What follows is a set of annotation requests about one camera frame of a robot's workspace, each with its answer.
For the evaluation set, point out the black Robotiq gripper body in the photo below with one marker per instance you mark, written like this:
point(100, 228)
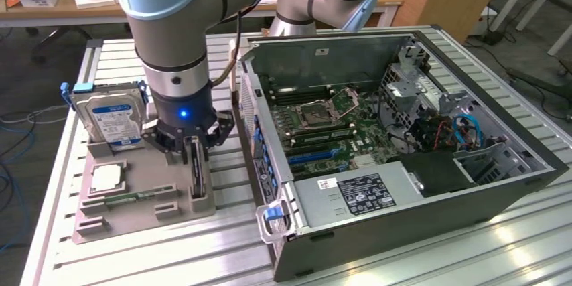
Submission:
point(183, 115)

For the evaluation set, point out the black graphics card silver bracket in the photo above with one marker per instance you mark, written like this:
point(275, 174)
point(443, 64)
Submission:
point(199, 172)

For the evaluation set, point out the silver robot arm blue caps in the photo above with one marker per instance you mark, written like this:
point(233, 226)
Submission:
point(169, 41)

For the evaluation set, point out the grey plastic parts rack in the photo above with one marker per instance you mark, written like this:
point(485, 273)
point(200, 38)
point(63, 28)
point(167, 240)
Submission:
point(147, 172)

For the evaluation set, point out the hard disk in blue caddy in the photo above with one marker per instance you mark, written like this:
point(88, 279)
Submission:
point(111, 122)

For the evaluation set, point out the silver CPU chip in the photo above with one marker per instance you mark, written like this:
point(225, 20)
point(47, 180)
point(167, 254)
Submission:
point(105, 179)

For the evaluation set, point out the green RAM stick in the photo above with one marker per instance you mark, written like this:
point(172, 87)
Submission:
point(133, 196)

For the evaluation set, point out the blue expansion slot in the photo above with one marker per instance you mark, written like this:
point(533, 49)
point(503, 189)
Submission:
point(308, 157)

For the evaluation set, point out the CPU socket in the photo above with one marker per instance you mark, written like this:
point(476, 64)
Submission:
point(315, 113)

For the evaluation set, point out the installed dark RAM stick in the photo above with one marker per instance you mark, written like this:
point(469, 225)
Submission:
point(321, 135)

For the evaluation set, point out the blue case latch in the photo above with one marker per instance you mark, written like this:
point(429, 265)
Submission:
point(272, 215)

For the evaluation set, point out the metal socket cover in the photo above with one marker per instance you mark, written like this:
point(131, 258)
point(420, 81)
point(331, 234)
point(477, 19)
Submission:
point(345, 103)

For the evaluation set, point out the grey power supply unit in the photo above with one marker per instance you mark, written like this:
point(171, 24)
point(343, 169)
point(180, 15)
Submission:
point(312, 199)

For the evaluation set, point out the green motherboard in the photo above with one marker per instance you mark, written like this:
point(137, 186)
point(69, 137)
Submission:
point(371, 138)

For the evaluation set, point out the black office chair base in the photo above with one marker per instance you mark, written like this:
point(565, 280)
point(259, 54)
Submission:
point(57, 36)

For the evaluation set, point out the silver perforated drive cage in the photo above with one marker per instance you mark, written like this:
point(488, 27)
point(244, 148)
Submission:
point(401, 75)

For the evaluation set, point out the black plastic air shroud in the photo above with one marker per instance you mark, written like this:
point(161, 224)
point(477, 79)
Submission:
point(433, 172)

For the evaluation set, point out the open black PC case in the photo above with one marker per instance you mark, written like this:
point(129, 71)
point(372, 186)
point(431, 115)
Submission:
point(401, 232)

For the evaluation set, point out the black floor stand base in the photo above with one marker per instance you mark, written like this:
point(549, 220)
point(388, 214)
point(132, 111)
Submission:
point(540, 81)

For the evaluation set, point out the silver disk bay bracket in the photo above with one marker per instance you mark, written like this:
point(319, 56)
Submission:
point(483, 157)

